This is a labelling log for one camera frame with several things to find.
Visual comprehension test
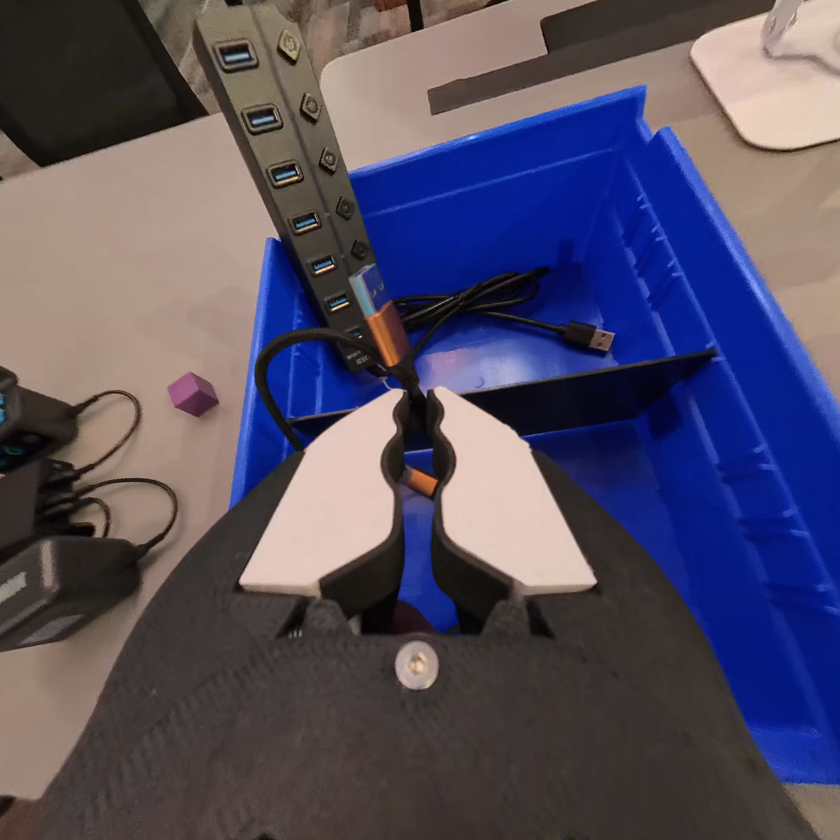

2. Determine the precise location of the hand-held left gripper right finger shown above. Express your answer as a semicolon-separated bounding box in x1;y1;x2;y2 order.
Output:
425;386;599;634

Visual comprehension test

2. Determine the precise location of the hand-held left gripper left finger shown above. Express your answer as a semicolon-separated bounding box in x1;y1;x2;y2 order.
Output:
238;387;406;621

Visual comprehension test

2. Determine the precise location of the orange-tipped braided USB cable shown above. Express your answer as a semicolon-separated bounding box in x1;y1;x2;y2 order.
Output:
346;264;427;421
256;328;439;500

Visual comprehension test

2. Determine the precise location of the blue plastic bin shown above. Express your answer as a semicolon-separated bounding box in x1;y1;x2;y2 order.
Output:
228;84;840;785

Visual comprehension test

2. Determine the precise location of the black multi-port USB hub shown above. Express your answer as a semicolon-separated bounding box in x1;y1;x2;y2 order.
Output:
192;3;395;376

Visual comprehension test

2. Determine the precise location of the black plastic bin divider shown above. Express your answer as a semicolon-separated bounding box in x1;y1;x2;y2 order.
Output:
289;349;718;447

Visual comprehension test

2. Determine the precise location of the purple cube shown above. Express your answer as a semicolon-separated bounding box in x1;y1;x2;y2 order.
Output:
167;371;219;416

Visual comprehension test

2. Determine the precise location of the black power adapter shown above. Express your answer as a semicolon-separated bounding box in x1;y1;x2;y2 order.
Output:
0;535;142;652

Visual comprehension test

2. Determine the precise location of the black adapter block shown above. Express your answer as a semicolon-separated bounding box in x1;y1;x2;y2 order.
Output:
0;458;70;551

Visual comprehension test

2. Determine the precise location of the black device with blue lights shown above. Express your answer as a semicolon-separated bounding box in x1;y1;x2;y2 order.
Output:
0;366;80;473

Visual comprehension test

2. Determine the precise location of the black chair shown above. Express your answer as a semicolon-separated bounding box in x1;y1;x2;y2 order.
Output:
0;0;207;168

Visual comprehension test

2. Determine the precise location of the thin black adapter cable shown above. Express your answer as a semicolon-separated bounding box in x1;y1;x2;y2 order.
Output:
71;478;179;560
69;390;143;475

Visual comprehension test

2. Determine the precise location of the thin black USB cable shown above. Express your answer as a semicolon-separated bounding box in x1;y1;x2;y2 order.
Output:
394;266;618;358

